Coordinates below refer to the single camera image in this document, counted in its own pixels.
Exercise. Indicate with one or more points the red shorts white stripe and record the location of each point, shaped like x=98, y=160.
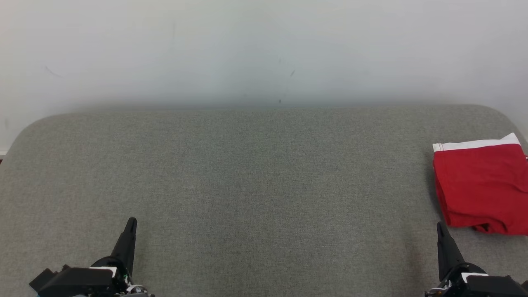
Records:
x=482, y=181

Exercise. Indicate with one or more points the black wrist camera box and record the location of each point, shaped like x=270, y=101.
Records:
x=491, y=286
x=74, y=282

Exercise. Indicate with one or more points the grey fabric sofa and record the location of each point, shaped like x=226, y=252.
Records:
x=247, y=185

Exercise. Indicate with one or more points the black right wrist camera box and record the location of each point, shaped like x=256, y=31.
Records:
x=491, y=286

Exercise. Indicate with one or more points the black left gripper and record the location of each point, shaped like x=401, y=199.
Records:
x=123, y=275

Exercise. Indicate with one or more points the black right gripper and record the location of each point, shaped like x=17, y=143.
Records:
x=453, y=280

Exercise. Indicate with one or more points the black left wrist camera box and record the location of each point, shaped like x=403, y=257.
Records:
x=74, y=282

